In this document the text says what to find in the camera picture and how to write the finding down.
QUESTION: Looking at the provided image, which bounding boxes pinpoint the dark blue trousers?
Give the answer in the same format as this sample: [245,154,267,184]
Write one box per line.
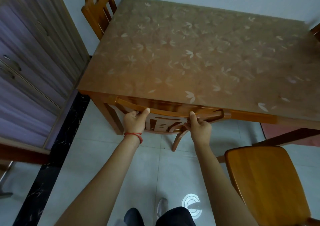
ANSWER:
[123,206,197,226]

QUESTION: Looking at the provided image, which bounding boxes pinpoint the person's right forearm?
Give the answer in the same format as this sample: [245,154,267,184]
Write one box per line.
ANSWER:
[194,143,258,226]

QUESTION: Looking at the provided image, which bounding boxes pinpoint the person's right hand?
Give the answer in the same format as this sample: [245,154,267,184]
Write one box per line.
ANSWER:
[185,111,212,147]

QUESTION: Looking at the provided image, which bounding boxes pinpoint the red string bracelet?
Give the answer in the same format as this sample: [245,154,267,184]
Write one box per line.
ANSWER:
[124,132,144,145]

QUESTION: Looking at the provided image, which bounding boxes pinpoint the reddish brown door frame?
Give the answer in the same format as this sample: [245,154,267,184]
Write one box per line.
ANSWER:
[0,143,50,166]

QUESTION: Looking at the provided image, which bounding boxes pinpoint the orange wooden chair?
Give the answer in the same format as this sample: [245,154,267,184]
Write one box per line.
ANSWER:
[115,96,232,152]
[310,23,320,43]
[216,146,320,226]
[81,0,117,41]

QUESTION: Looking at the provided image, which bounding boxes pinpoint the striped wooden display cabinet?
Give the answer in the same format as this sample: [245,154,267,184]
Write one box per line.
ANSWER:
[0,0,91,151]

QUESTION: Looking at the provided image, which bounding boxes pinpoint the red floor mat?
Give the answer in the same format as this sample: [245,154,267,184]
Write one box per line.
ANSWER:
[260,123,320,148]

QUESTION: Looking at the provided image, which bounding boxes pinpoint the person's left hand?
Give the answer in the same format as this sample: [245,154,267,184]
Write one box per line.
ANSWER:
[123,108,151,135]

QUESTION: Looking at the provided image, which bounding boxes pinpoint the person's left forearm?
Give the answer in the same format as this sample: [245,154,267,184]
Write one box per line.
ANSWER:
[54,134,143,226]

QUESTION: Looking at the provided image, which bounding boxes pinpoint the wooden dining table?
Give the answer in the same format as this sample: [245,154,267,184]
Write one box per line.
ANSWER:
[77,0,320,147]

